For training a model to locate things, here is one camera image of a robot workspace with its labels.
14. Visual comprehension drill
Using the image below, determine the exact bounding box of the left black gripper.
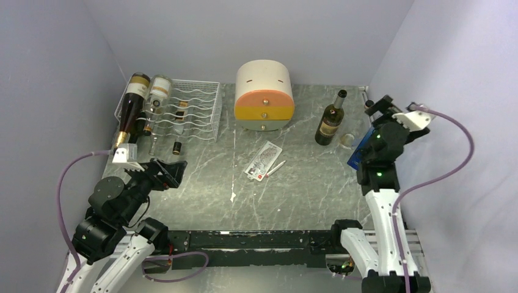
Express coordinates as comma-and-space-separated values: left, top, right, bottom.
119, 156, 187, 222

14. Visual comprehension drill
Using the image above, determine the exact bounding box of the clear glass bottle black cap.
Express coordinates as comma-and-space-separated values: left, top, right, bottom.
339, 99, 375, 150

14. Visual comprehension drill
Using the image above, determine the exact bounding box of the blue clear square bottle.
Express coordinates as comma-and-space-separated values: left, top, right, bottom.
347, 127, 374, 170

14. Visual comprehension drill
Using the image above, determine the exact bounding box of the dark green wine bottle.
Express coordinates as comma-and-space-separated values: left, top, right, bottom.
315, 89, 348, 146

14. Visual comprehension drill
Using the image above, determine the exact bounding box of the clear bottle cream label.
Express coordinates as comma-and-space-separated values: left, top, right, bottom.
143, 74, 173, 136

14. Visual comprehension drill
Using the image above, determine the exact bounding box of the dark red wine bottle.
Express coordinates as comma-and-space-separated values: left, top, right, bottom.
114, 72, 150, 149

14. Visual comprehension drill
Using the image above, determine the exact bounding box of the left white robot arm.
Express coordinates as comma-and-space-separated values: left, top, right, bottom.
58, 158, 188, 292

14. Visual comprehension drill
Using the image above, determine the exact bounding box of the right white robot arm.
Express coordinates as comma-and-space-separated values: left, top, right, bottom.
329, 95, 432, 292

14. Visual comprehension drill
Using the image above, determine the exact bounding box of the clear open-neck bottle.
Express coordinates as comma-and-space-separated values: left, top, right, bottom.
148, 134, 159, 156

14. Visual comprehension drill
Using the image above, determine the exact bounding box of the dark green lower-rack bottle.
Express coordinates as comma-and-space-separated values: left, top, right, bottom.
128, 111, 147, 143

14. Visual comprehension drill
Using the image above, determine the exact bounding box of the clear bottle black-gold label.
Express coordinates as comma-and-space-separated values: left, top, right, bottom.
172, 101, 189, 155

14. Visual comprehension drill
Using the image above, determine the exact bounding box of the ruler set plastic package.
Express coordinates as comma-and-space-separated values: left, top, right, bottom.
244, 141, 283, 182

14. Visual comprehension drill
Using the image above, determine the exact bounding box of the white pink-tipped marker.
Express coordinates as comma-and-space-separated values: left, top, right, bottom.
265, 161, 286, 178

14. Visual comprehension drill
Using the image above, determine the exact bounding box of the cream drawer cabinet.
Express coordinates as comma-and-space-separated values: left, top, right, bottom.
234, 59, 295, 132

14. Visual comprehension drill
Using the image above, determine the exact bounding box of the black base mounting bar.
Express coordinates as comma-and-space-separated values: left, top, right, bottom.
146, 228, 354, 273

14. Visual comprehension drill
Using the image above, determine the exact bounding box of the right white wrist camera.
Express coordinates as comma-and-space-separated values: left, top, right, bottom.
392, 103, 436, 132

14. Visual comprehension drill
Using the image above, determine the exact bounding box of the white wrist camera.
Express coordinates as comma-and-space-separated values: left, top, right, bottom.
112, 143, 142, 171
392, 103, 436, 132

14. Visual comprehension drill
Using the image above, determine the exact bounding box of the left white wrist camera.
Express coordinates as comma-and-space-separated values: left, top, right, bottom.
112, 143, 142, 171

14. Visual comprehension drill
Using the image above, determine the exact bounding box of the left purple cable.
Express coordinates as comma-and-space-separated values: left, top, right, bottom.
56, 150, 210, 293

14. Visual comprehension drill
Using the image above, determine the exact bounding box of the white wire wine rack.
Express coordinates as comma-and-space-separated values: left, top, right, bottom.
115, 77, 222, 140

